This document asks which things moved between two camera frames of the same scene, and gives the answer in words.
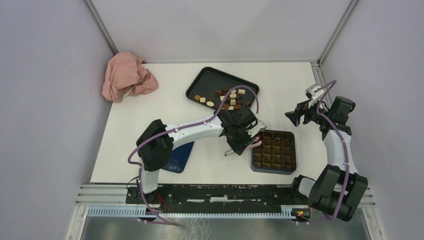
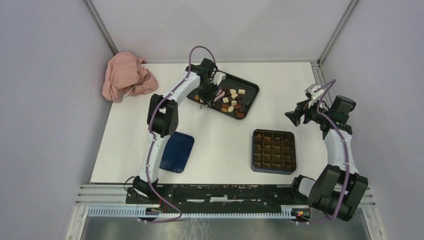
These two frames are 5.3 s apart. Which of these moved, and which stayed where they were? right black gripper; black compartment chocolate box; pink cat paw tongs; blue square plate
Moved: pink cat paw tongs
Stayed: blue square plate; black compartment chocolate box; right black gripper
